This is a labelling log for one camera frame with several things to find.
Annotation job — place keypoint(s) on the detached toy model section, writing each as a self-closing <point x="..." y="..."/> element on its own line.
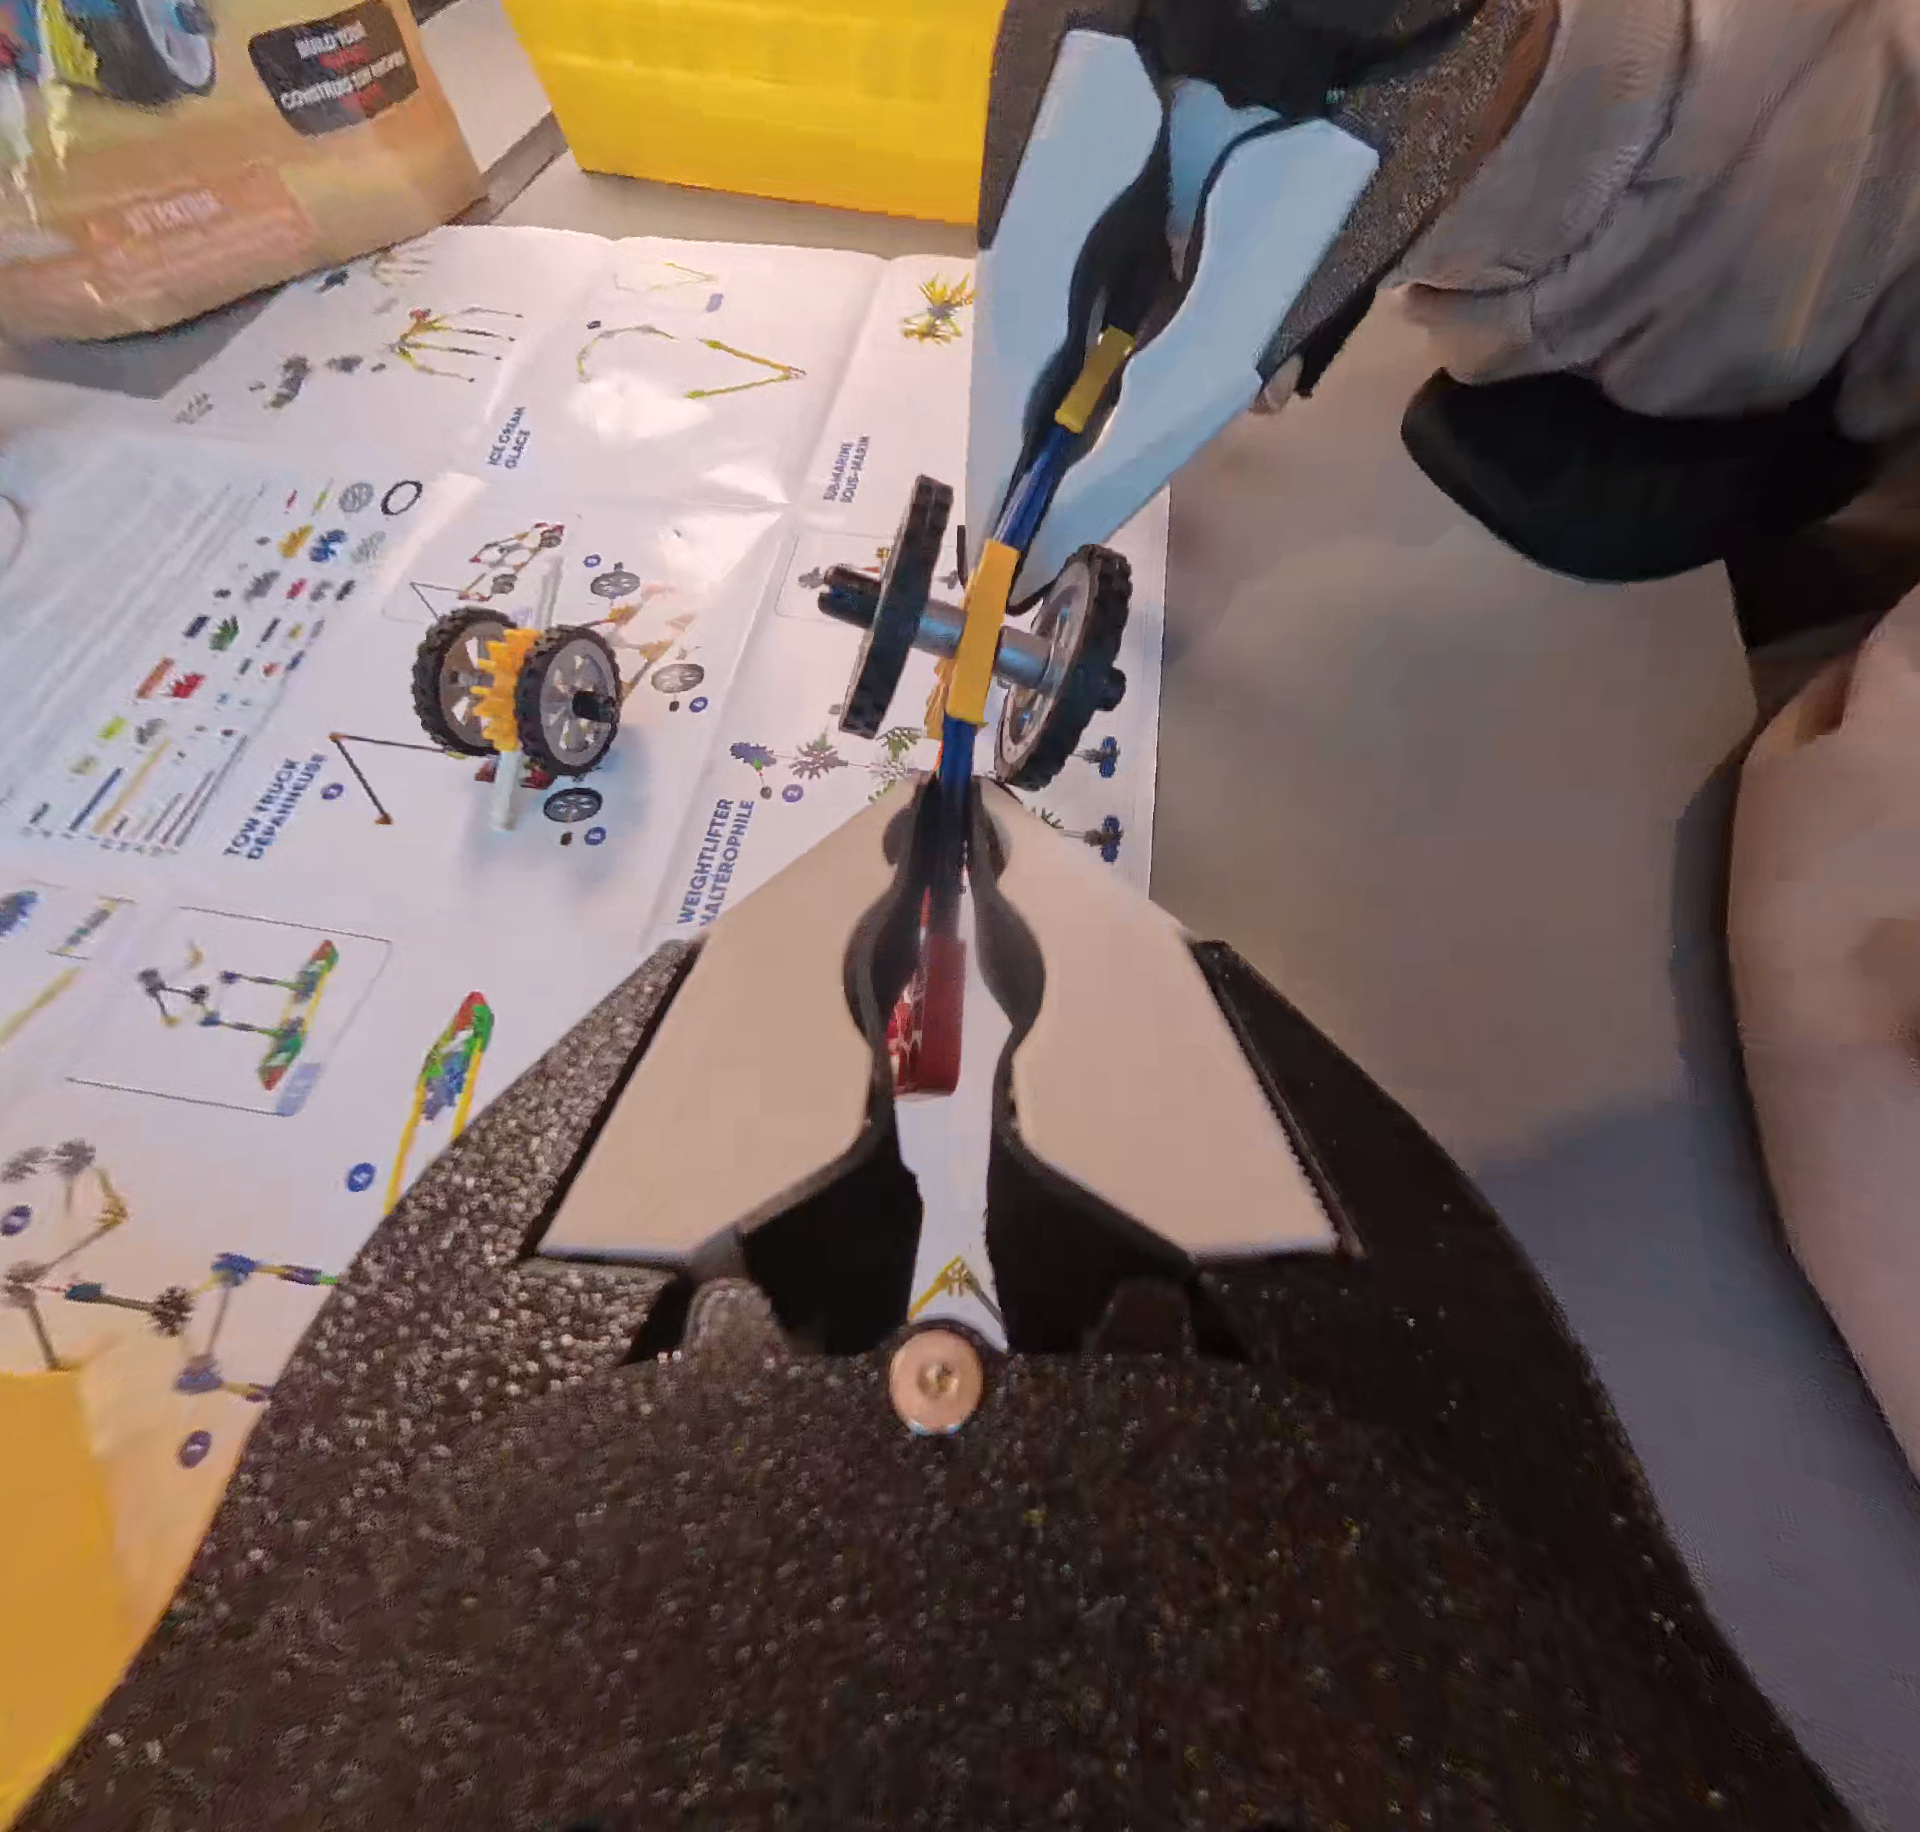
<point x="1065" y="662"/>

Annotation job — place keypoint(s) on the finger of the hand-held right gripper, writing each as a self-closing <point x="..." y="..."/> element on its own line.
<point x="1261" y="257"/>
<point x="1051" y="243"/>

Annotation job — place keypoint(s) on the toy wheel pair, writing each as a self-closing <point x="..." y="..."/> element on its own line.
<point x="563" y="700"/>

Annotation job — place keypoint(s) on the yellow plastic bin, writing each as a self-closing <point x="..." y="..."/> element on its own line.
<point x="54" y="1592"/>
<point x="750" y="62"/>

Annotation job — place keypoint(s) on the white instruction sheet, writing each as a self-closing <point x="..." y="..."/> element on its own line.
<point x="300" y="903"/>

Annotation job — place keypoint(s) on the toy packaging bag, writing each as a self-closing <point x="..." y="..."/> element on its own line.
<point x="181" y="152"/>

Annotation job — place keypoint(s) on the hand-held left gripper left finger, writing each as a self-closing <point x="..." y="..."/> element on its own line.
<point x="706" y="1112"/>

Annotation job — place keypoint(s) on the black rounded object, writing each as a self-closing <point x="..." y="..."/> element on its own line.
<point x="1621" y="497"/>

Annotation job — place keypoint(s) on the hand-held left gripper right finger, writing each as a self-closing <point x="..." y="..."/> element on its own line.
<point x="1171" y="1112"/>

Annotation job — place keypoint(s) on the person's right forearm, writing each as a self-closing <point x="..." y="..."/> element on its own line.
<point x="1710" y="152"/>

